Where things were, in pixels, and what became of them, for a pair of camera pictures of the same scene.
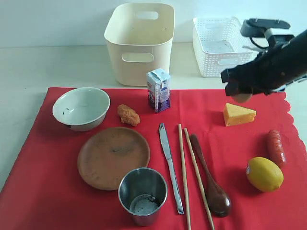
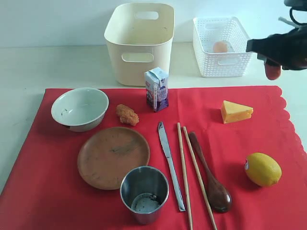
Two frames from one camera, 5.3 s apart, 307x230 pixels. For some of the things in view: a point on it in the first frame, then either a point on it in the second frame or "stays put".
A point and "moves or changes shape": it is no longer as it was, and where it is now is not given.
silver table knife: (162, 134) stays put
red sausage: (274, 148) moves or changes shape
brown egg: (242, 97) -> (219, 47)
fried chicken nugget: (128, 115) stays put
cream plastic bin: (139, 36) stays put
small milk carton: (159, 81) stays put
